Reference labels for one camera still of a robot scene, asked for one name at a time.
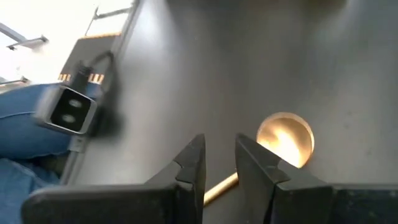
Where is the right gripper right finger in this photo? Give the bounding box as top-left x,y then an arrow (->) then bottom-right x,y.
235,133 -> 333,224

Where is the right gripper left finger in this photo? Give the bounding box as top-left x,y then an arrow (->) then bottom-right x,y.
145,133 -> 207,224

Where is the gold metal spoon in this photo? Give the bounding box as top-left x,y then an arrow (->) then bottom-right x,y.
203,111 -> 315,207

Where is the dark panel with orange stripes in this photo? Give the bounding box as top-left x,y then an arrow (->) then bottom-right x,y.
57,32 -> 123,85

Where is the person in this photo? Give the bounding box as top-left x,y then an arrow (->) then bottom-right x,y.
0,82 -> 103,224

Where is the black camera cable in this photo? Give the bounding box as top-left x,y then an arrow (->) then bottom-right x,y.
70,50 -> 126,139

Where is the silver camera mount bracket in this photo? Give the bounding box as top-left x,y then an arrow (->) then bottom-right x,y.
68,136 -> 88,154

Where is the black table-level camera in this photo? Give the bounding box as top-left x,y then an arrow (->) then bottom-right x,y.
33,83 -> 98,136

